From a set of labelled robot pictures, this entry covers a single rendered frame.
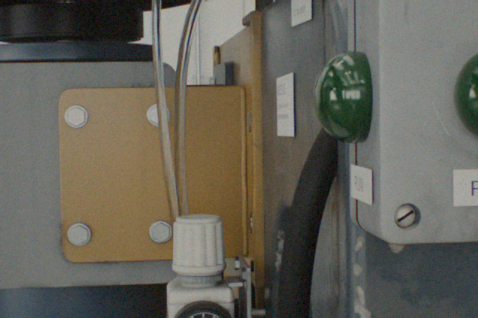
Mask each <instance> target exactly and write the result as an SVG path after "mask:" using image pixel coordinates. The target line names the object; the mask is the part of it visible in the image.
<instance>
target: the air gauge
mask: <svg viewBox="0 0 478 318"><path fill-rule="evenodd" d="M173 318H232V317H231V316H230V314H229V312H228V311H227V310H226V309H225V308H223V307H222V306H220V305H218V304H217V303H216V302H212V301H208V300H199V301H195V302H192V303H190V304H187V305H185V306H184V307H183V308H182V309H181V310H178V312H177V313H176V315H175V316H174V317H173Z"/></svg>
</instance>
